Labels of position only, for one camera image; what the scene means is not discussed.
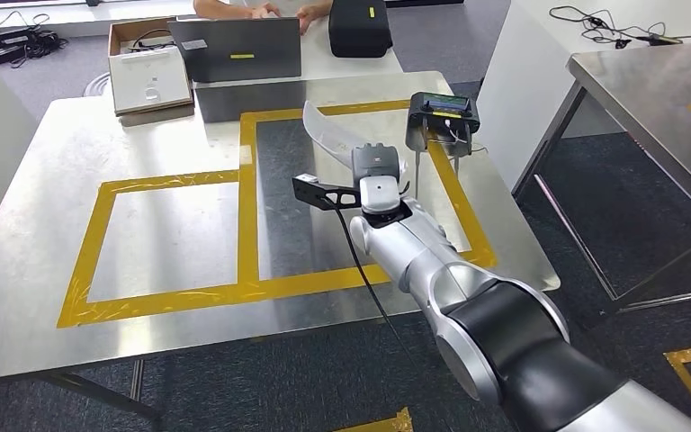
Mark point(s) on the person's left hand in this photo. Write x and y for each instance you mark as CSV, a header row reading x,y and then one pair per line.
x,y
310,15

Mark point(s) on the person's right hand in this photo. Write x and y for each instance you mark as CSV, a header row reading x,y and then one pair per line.
x,y
265,10

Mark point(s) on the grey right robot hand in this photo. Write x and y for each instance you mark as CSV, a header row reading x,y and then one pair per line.
x,y
375,160

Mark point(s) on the broad white shell part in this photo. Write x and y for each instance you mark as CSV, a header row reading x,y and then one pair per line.
x,y
324,136

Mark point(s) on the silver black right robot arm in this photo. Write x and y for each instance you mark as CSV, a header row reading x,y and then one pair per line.
x,y
500,322

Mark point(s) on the person's right forearm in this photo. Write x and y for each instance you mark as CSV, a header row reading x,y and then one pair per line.
x,y
220,9

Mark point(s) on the person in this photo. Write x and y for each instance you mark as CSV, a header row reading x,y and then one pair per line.
x,y
286,5

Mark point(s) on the grey laptop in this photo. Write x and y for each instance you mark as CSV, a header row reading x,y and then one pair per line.
x,y
235,50

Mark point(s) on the black hard case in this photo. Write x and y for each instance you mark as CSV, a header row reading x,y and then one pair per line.
x,y
360,30

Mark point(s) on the black tabletop device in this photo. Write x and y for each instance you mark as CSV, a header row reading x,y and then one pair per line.
x,y
441,116

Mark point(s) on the white flat box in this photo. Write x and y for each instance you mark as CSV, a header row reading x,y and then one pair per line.
x,y
149,80

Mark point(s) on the brown cardboard box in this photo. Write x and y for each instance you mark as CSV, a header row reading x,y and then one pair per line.
x,y
120,33

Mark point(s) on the pale round stool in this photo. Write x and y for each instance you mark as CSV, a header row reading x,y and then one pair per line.
x,y
96,84

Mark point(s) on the stainless steel table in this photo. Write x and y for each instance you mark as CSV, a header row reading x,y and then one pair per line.
x,y
649,77
23,238

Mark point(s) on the dark slim probe tool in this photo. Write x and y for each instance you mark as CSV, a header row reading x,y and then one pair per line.
x,y
658,40

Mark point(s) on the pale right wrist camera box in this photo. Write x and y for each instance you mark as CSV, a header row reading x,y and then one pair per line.
x,y
379,194

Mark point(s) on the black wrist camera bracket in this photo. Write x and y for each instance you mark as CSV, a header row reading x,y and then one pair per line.
x,y
313,191

